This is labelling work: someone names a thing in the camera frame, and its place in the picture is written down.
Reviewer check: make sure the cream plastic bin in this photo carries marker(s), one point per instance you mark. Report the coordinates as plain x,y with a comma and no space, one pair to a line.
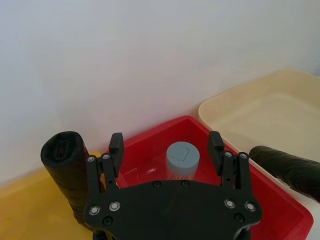
262,117

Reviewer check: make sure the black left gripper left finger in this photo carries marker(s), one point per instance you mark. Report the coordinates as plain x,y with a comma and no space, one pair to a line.
116,155

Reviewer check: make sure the yellow plastic bin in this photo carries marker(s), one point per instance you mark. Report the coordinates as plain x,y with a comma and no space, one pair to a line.
32,207

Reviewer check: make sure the black wrapped tube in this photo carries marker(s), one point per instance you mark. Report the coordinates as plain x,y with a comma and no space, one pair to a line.
65,170
287,167

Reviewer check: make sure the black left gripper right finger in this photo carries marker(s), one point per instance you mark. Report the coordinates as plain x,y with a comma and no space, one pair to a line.
216,155

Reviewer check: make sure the red plastic bin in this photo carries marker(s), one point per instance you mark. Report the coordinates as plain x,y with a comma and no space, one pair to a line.
275,212

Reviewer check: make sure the clear bottle with grey cap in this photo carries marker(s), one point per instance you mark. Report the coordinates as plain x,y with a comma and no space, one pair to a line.
183,157

